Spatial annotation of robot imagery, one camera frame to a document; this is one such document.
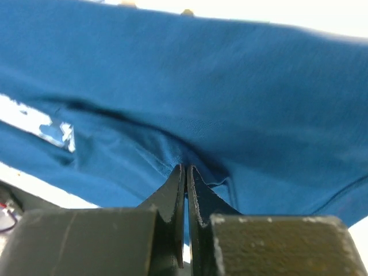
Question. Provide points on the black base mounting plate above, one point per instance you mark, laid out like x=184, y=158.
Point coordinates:
x=15, y=202

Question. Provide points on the blue Mickey t-shirt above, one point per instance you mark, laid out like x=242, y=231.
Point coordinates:
x=107, y=100

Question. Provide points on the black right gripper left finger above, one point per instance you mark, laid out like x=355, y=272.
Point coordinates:
x=146, y=240

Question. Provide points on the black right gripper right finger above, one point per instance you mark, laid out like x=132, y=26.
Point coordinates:
x=226, y=242

